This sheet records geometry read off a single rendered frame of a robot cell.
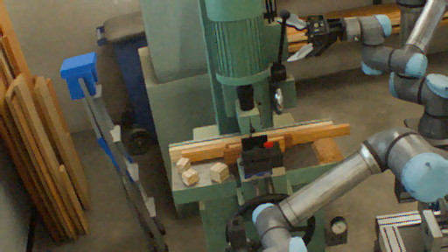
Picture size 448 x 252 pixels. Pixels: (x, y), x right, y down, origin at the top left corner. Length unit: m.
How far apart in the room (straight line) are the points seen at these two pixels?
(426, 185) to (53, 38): 3.25
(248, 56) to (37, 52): 2.66
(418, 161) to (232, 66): 0.68
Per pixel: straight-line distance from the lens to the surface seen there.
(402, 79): 1.92
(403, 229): 2.42
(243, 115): 1.62
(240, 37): 1.47
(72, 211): 2.93
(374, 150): 1.21
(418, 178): 1.10
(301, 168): 1.63
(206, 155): 1.73
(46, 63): 3.96
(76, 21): 3.84
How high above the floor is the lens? 1.85
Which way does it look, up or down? 33 degrees down
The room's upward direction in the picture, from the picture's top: 8 degrees counter-clockwise
